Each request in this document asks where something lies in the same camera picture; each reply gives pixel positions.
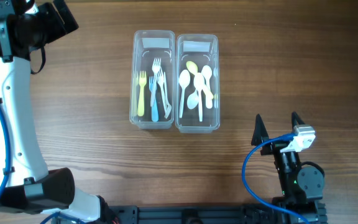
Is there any white spoon slanted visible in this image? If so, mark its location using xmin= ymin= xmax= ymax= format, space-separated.
xmin=186 ymin=90 xmax=199 ymax=110

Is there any left blue cable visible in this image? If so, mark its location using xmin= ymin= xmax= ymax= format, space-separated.
xmin=0 ymin=77 xmax=86 ymax=224

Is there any white fork slanted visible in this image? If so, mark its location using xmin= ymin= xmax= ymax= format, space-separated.
xmin=157 ymin=69 xmax=166 ymax=112

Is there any white spoon thin handle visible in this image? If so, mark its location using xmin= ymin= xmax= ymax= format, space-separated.
xmin=178 ymin=69 xmax=190 ymax=118

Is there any yellow plastic fork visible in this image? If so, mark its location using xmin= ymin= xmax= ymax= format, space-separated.
xmin=137 ymin=71 xmax=147 ymax=117

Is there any yellow plastic spoon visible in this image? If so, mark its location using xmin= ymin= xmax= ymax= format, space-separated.
xmin=186 ymin=61 xmax=213 ymax=100

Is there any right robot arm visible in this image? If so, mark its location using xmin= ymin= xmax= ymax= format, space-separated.
xmin=242 ymin=112 xmax=328 ymax=223

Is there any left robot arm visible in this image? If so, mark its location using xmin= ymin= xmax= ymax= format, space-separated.
xmin=0 ymin=0 xmax=117 ymax=223

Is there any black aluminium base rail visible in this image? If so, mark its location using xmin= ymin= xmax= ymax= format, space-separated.
xmin=52 ymin=203 xmax=328 ymax=224

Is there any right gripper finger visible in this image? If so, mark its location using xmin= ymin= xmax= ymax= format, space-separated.
xmin=291 ymin=111 xmax=305 ymax=128
xmin=251 ymin=114 xmax=269 ymax=146

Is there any blue cable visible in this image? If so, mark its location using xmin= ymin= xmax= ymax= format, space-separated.
xmin=241 ymin=133 xmax=311 ymax=224
xmin=0 ymin=77 xmax=86 ymax=224

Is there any clear plastic container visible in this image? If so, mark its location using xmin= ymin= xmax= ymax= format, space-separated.
xmin=174 ymin=34 xmax=220 ymax=134
xmin=129 ymin=30 xmax=175 ymax=129

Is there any right blue cable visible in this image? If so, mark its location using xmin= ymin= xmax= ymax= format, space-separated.
xmin=241 ymin=133 xmax=311 ymax=224

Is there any white fork tines down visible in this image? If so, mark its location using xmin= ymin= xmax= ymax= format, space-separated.
xmin=163 ymin=72 xmax=172 ymax=119

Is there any white fork wide handle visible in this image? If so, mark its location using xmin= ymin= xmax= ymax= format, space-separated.
xmin=149 ymin=76 xmax=159 ymax=122

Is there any white spoon wide handle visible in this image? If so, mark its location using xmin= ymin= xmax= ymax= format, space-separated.
xmin=201 ymin=65 xmax=213 ymax=109

